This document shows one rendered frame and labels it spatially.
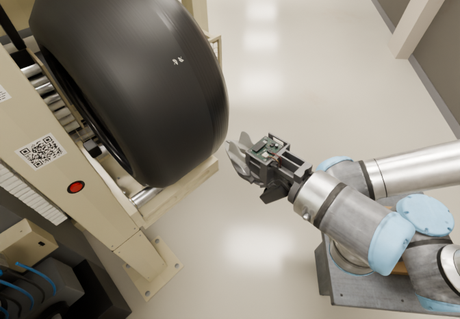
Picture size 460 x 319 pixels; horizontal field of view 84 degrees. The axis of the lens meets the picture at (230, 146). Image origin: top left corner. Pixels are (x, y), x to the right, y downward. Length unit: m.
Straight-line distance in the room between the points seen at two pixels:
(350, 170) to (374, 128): 2.03
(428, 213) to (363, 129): 1.61
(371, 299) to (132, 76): 1.09
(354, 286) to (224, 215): 0.95
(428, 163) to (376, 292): 0.71
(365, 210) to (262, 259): 1.35
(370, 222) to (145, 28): 0.53
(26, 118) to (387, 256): 0.68
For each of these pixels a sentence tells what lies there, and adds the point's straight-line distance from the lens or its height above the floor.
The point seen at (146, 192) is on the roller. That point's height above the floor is 0.92.
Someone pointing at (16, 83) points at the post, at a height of 1.39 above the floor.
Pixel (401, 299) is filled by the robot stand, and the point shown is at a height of 0.60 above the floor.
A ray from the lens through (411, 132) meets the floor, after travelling 2.76.
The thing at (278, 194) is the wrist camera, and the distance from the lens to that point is 0.51.
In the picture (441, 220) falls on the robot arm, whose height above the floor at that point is 0.91.
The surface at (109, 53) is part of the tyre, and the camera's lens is 0.55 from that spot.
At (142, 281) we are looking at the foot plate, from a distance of 1.77.
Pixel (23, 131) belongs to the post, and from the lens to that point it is 0.67.
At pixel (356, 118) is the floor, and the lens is 2.65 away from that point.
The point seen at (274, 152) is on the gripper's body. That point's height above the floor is 1.31.
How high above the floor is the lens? 1.68
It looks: 51 degrees down
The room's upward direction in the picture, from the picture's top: straight up
